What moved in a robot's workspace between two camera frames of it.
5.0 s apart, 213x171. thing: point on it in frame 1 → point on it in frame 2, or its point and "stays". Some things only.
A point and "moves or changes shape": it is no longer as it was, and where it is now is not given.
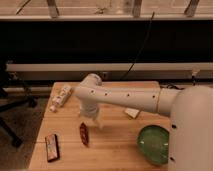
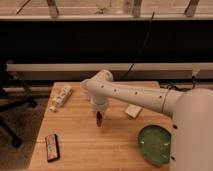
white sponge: (132, 112) stays
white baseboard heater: (111, 70) stays
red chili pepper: (84, 133) moves or changes shape
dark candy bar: (52, 147) stays
